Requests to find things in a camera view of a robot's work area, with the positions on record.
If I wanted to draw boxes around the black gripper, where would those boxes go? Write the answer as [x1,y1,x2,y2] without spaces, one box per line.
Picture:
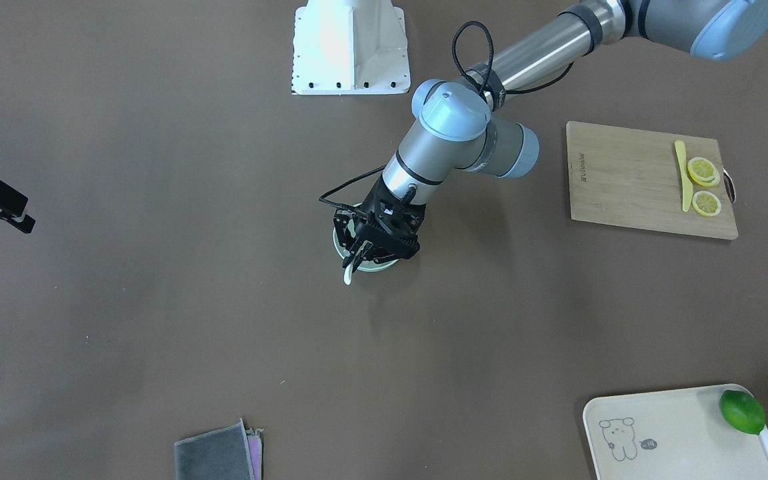
[342,179,426,273]

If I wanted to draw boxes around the light green bowl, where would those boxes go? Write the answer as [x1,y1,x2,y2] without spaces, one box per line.
[332,207,399,273]

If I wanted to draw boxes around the white ceramic spoon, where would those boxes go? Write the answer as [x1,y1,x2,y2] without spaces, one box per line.
[343,264,353,286]

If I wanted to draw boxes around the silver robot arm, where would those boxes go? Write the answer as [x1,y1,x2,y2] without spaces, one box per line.
[333,1,768,285]

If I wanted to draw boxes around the grey folded cloth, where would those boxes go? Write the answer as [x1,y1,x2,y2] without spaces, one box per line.
[174,419,264,479]

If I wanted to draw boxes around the wooden cutting board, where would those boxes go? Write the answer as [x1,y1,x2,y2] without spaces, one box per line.
[565,121,739,241]

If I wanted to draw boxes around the lower lemon slice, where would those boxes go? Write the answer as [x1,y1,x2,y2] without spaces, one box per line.
[691,191,722,218]

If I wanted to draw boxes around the lemon slice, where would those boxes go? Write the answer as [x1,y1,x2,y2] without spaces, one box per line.
[691,191,722,218]
[686,156,721,188]

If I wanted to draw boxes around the upper lemon slice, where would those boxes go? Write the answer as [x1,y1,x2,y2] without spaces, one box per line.
[686,156,721,188]

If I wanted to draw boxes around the cream tray with bear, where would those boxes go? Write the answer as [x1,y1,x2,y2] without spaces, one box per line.
[582,383,768,479]

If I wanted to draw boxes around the green lime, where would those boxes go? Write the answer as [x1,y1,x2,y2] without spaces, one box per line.
[719,389,766,435]

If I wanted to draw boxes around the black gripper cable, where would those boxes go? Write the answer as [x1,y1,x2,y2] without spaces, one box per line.
[319,21,575,221]

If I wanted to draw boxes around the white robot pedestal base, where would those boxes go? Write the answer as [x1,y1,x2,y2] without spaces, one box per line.
[291,1,411,95]

